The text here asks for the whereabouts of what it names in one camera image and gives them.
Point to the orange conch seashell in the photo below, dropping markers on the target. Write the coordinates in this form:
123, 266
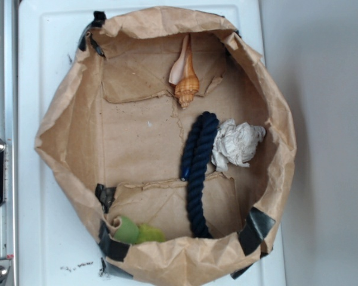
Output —
183, 76

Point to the aluminium frame rail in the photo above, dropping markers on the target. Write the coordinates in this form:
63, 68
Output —
8, 133

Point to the white paper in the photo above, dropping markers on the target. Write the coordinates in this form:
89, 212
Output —
235, 144

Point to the brown paper bag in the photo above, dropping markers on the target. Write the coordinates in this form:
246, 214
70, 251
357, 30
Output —
114, 135

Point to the green soft toy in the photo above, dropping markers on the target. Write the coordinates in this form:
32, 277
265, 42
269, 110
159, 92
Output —
130, 233

